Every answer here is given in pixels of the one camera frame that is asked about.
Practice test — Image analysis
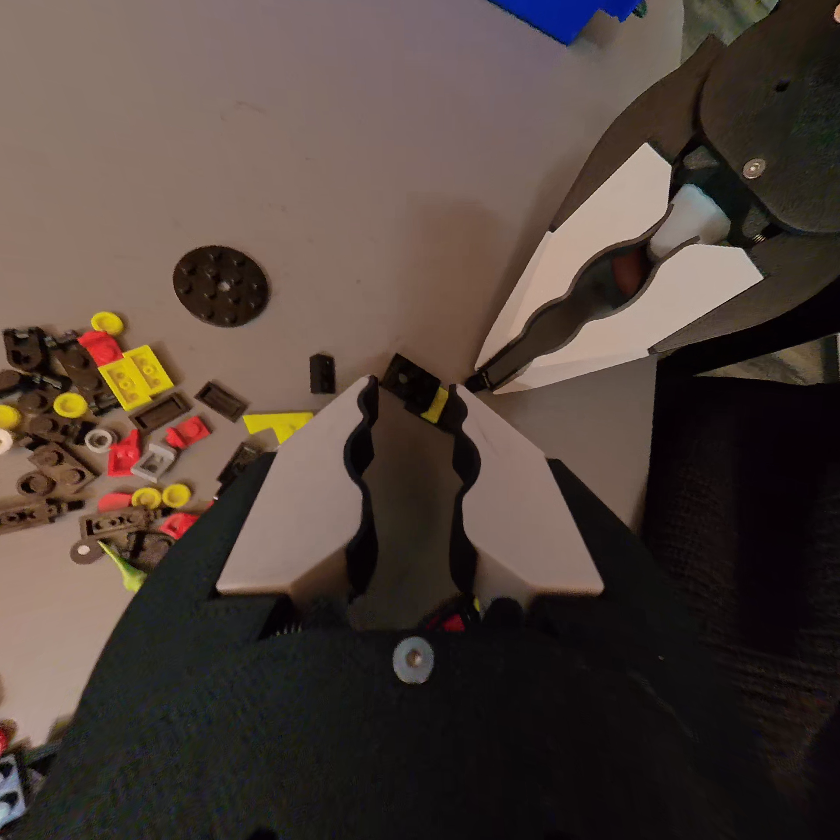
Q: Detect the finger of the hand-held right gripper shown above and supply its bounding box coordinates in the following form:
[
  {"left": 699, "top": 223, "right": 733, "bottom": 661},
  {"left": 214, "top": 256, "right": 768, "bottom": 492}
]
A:
[
  {"left": 487, "top": 243, "right": 766, "bottom": 395},
  {"left": 474, "top": 142, "right": 731, "bottom": 385}
]

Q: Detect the black lego plate with pin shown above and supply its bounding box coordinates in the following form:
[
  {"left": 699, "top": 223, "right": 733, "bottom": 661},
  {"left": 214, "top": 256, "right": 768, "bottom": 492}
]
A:
[{"left": 217, "top": 442, "right": 265, "bottom": 488}]

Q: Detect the yellow rectangular lego plate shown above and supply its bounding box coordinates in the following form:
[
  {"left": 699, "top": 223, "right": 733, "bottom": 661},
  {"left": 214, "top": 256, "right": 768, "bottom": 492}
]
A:
[
  {"left": 98, "top": 359, "right": 153, "bottom": 412},
  {"left": 123, "top": 345, "right": 175, "bottom": 396}
]

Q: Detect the red lego bracket plate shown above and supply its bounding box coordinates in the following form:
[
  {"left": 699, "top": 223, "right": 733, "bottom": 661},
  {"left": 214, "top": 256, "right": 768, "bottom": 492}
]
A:
[{"left": 107, "top": 430, "right": 143, "bottom": 478}]

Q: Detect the black and yellow lego assembly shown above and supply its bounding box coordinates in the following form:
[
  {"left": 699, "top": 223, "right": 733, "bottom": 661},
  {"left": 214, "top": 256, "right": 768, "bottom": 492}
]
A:
[{"left": 379, "top": 353, "right": 455, "bottom": 432}]

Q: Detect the red lego clip plate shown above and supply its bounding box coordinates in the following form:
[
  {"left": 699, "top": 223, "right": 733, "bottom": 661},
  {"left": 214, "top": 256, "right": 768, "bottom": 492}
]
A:
[{"left": 164, "top": 416, "right": 212, "bottom": 450}]

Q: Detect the red yellow black lego model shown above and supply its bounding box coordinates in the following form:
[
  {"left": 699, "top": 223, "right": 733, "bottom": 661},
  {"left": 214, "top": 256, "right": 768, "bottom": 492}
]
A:
[{"left": 420, "top": 594, "right": 485, "bottom": 634}]

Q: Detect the yellow lego wedge plate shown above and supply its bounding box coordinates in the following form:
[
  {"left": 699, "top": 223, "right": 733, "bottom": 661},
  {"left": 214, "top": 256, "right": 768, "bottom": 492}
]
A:
[{"left": 243, "top": 411, "right": 315, "bottom": 445}]

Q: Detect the pile of mixed lego pieces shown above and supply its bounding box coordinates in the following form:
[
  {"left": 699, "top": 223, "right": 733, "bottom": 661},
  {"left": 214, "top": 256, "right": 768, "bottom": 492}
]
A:
[{"left": 0, "top": 326, "right": 198, "bottom": 572}]

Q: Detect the black round lego plate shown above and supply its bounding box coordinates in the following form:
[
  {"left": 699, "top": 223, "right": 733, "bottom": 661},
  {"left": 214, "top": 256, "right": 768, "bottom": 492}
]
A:
[{"left": 172, "top": 245, "right": 270, "bottom": 328}]

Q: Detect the long black hollow lego tile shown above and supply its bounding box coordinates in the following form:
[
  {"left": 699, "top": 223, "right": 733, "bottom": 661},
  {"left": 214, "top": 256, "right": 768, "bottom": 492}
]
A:
[{"left": 129, "top": 392, "right": 193, "bottom": 433}]

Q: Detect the dark cloth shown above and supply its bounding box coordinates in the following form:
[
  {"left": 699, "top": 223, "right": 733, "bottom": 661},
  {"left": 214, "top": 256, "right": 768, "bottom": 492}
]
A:
[{"left": 640, "top": 335, "right": 840, "bottom": 840}]

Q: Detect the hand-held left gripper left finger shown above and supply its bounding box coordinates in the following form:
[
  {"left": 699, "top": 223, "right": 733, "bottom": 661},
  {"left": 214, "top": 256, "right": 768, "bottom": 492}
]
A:
[{"left": 215, "top": 375, "right": 382, "bottom": 599}]

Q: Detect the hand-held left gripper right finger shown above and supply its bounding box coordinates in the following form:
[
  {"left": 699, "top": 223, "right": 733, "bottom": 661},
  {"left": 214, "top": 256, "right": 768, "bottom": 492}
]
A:
[{"left": 450, "top": 383, "right": 606, "bottom": 601}]

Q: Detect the red square lego plate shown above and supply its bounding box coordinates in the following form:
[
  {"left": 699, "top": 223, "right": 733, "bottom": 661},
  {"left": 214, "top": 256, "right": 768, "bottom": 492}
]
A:
[{"left": 77, "top": 331, "right": 124, "bottom": 367}]

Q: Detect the lime green lego horn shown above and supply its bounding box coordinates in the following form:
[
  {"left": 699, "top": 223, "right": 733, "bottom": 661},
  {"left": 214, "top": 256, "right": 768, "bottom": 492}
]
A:
[{"left": 97, "top": 539, "right": 148, "bottom": 593}]

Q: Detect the grey square lego plate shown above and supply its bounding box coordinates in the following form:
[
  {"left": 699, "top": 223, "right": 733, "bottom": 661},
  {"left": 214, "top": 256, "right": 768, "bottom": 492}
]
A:
[{"left": 130, "top": 442, "right": 178, "bottom": 483}]

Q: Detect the blue plastic bin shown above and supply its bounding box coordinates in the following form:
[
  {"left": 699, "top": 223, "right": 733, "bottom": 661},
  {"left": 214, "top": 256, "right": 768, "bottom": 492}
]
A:
[{"left": 489, "top": 0, "right": 647, "bottom": 47}]

